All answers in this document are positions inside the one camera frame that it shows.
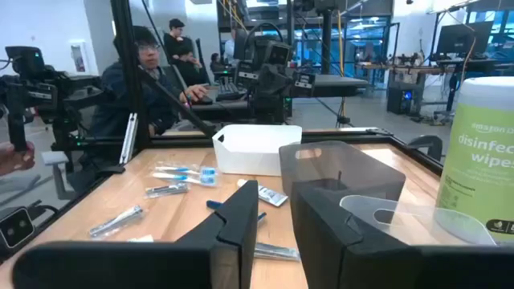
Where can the white toothpaste tube red print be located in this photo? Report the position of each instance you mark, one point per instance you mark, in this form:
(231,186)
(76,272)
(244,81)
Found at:
(140,238)

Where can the black table-level camera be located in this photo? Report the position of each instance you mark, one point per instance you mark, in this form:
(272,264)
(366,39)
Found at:
(16,230)

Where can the long bagged silver item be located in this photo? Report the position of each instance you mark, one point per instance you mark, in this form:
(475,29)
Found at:
(116,221)

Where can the bagged green toothbrush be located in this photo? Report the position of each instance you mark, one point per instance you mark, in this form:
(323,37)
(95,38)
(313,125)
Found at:
(277,252)

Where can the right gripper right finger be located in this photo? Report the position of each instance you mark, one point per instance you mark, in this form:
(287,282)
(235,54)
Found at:
(361,265)

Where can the silver aluminium bracket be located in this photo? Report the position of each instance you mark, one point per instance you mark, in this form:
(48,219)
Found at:
(128,138)

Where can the seated person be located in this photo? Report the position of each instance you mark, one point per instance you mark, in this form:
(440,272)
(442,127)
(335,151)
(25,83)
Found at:
(120,100)

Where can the black diagonal frame brace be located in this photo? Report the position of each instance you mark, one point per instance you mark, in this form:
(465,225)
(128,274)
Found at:
(176,104)

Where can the green disinfecting wipes canister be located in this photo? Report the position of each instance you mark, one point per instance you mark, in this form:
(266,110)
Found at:
(482,160)

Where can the black computer tower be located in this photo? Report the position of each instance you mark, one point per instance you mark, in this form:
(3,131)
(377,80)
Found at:
(401,98)

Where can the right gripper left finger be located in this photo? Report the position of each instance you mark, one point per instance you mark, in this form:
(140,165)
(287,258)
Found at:
(120,265)

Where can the wall poster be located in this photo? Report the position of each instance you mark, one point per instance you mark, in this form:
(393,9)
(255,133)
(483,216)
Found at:
(78,58)

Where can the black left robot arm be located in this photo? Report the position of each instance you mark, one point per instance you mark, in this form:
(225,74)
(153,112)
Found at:
(269,108)

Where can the grey translucent plastic bin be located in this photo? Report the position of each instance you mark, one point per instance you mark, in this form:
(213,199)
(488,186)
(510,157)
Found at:
(341,164)

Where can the person's hand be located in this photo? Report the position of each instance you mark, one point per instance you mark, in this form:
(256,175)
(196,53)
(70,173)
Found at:
(16,158)

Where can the white plastic bin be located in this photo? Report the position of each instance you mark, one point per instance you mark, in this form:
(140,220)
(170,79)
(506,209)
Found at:
(253,152)

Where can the wooden workbench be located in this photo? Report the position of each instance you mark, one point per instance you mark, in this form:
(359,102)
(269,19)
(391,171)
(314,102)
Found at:
(401,67)

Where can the black computer monitor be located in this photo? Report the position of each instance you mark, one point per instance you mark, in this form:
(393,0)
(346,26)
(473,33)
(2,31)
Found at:
(462,38)

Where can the grey stool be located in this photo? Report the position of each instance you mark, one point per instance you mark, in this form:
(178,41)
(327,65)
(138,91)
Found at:
(56,160)

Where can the small bagged silver item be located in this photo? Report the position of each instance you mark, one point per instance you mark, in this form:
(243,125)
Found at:
(166,190)

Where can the bagged blue toothbrush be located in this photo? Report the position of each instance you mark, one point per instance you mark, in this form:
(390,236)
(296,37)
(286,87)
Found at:
(180,169)
(176,177)

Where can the black keyboard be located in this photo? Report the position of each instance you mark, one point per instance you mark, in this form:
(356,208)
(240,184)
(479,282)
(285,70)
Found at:
(229,91)

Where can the black frame post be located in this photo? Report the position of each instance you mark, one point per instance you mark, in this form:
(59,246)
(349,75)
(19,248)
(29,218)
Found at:
(128,80)

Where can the black office chair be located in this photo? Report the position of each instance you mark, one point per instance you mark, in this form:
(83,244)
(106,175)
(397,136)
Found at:
(427,144)

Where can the small white toothpaste tube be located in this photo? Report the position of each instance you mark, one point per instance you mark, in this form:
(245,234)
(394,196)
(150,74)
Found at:
(271,196)

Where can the black desk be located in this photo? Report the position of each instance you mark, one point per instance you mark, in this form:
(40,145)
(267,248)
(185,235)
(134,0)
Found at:
(337,84)

